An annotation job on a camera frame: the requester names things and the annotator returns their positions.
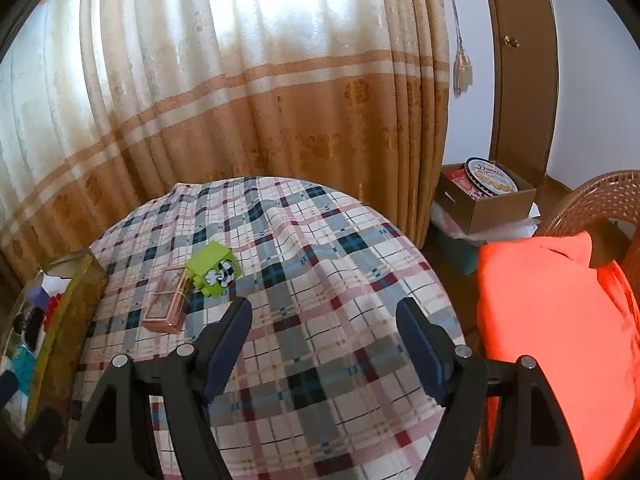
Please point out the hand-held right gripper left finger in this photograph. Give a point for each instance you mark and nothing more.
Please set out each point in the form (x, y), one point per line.
(227, 350)

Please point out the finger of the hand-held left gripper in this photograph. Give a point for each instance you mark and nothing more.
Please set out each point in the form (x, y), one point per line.
(47, 432)
(9, 386)

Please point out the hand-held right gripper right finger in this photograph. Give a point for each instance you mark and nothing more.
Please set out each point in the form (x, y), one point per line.
(425, 355)

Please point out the teal building block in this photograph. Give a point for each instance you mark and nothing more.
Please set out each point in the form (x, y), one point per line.
(24, 366)

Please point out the black sequined shoe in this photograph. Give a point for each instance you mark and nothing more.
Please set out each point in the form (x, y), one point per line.
(31, 327)

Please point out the pink makeup palette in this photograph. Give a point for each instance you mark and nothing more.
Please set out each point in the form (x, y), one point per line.
(167, 300)

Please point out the white box with gold rim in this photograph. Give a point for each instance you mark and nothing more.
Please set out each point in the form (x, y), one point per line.
(65, 320)

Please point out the green toy block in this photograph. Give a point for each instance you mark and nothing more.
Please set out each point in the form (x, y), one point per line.
(207, 265)

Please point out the red building block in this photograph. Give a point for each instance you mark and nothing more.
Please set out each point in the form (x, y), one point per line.
(54, 310)

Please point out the small purple block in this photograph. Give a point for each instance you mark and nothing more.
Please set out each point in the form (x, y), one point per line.
(39, 294)

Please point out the teal bin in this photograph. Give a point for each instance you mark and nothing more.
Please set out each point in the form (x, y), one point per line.
(457, 255)

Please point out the plaid tablecloth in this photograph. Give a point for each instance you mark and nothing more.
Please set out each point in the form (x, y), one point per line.
(310, 260)

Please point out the orange cloth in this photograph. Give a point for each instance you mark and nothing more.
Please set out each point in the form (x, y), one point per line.
(550, 335)

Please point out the white plastic bag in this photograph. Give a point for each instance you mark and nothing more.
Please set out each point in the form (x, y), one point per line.
(505, 235)

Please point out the cardboard box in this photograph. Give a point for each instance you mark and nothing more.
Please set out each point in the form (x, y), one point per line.
(500, 210)

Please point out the pink packet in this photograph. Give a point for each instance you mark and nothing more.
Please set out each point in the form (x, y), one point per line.
(457, 181)

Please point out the round cookie tin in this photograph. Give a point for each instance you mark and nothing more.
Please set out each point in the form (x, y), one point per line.
(492, 175)

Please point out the brown wicker chair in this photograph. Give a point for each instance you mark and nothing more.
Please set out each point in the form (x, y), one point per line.
(590, 200)

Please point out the cream and orange curtain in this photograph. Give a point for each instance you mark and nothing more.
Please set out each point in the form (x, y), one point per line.
(225, 85)

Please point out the curtain tieback tassel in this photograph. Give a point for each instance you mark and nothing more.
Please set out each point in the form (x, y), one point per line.
(462, 75)

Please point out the wooden door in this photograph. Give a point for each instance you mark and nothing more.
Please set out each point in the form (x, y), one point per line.
(520, 85)

